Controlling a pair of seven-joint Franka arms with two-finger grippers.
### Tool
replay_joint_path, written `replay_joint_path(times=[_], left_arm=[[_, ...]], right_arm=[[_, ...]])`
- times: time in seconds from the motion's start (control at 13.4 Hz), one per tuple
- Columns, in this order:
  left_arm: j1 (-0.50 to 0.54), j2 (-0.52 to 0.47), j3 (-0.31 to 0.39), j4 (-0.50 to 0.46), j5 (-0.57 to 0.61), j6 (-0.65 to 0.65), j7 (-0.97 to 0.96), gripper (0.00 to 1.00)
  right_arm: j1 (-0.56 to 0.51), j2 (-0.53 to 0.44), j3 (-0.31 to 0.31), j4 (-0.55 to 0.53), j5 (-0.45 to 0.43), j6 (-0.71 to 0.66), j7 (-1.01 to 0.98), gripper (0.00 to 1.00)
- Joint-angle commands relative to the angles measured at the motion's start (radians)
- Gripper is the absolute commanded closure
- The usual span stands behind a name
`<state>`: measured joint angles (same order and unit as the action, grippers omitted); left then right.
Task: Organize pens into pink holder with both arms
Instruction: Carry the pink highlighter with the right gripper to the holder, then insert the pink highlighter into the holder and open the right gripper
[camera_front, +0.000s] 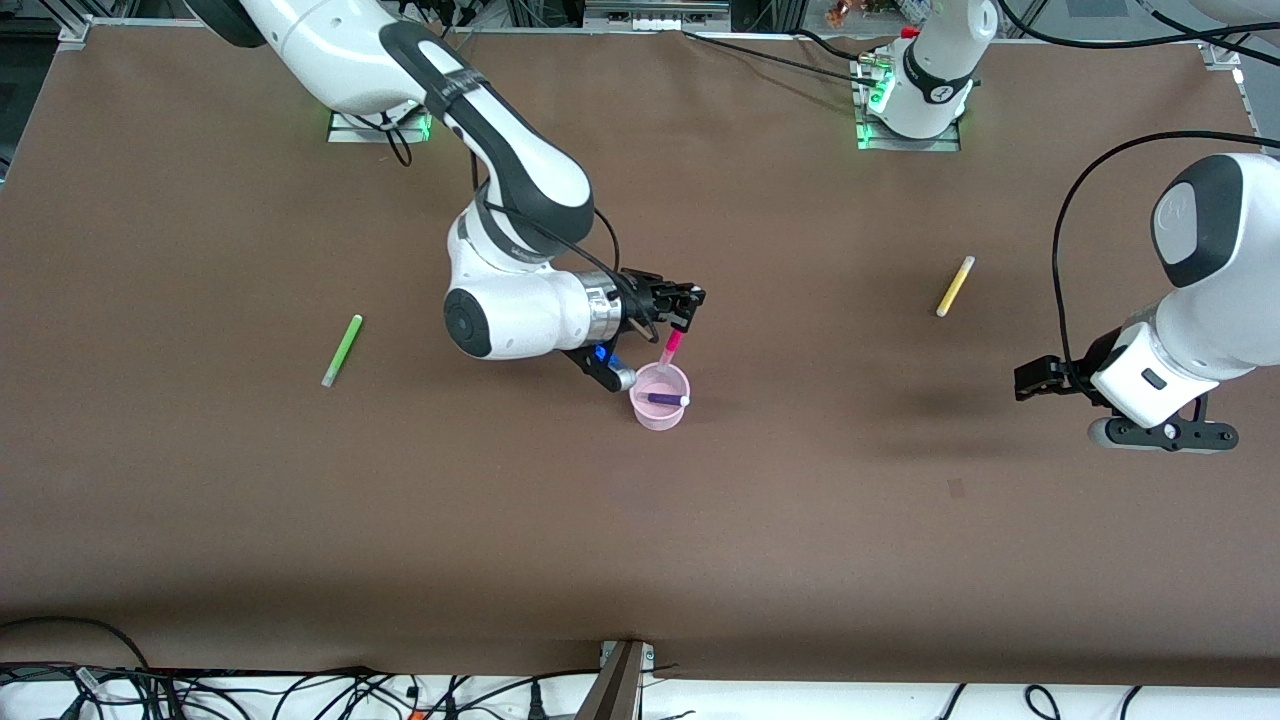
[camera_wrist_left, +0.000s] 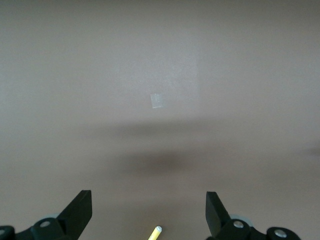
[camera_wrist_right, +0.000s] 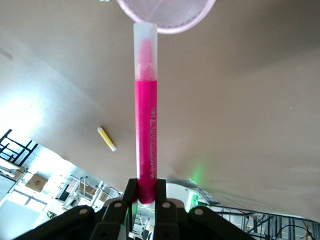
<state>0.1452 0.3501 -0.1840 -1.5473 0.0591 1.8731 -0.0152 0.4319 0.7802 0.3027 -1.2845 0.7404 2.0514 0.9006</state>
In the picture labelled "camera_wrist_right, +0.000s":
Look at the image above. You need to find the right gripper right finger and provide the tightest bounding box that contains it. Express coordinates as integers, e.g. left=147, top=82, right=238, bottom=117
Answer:
left=153, top=178, right=187, bottom=240

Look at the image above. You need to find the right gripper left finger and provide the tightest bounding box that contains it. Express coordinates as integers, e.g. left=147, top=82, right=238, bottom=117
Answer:
left=89, top=178, right=139, bottom=240

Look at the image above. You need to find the pink highlighter pen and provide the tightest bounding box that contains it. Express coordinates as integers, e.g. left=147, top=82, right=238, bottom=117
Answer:
left=132, top=21, right=159, bottom=205

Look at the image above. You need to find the pink mesh pen holder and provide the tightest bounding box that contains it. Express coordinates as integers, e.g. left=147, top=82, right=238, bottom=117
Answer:
left=115, top=0, right=217, bottom=35

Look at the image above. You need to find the yellow highlighter pen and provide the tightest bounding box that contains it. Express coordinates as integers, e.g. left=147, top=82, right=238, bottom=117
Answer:
left=97, top=126, right=118, bottom=152

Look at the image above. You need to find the brown cardboard box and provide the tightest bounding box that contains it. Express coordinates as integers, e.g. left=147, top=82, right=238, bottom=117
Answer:
left=25, top=173, right=49, bottom=193

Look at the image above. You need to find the grey metal frame structure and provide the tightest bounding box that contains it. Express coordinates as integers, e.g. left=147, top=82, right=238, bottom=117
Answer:
left=219, top=209, right=320, bottom=240

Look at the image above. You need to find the black window frame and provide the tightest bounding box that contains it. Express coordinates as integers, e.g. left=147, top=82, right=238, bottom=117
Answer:
left=0, top=128, right=38, bottom=173

